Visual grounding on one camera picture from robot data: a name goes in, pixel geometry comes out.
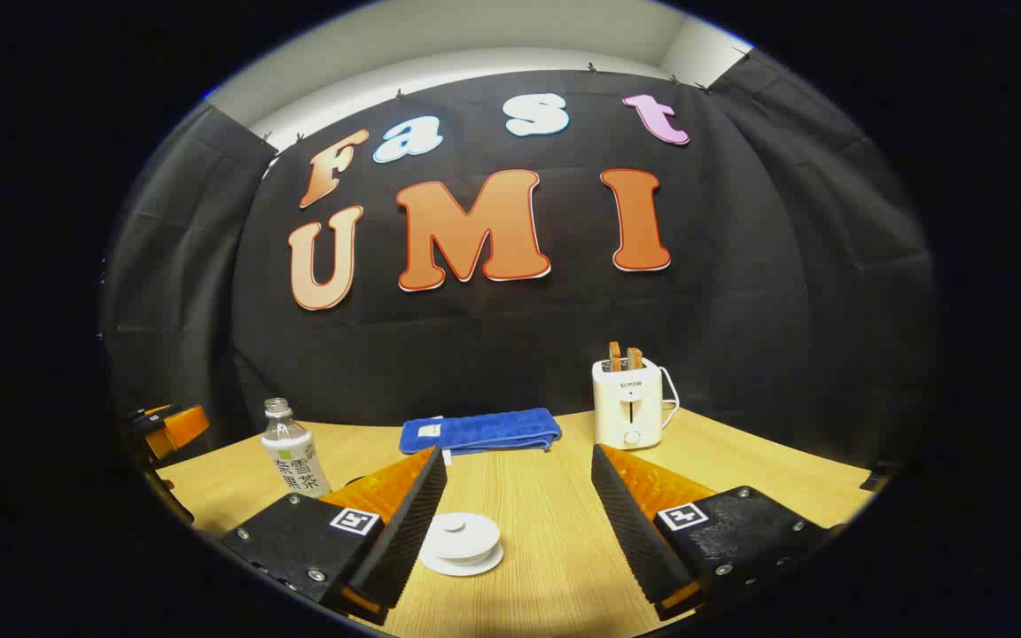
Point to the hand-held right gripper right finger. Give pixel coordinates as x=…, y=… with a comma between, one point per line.
x=630, y=523

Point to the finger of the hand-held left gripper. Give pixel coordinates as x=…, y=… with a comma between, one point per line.
x=183, y=430

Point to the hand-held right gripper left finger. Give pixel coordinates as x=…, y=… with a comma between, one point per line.
x=409, y=523

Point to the clear water bottle white label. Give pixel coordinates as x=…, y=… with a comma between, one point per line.
x=293, y=452

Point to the white saucer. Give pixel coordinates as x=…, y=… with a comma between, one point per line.
x=440, y=565

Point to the white toaster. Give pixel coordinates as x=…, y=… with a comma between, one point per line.
x=627, y=408

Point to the folded blue towel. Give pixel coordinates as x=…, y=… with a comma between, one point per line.
x=479, y=431

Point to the brown toast slice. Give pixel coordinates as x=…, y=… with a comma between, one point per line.
x=634, y=359
x=615, y=356

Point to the small black bracket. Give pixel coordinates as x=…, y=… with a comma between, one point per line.
x=878, y=478

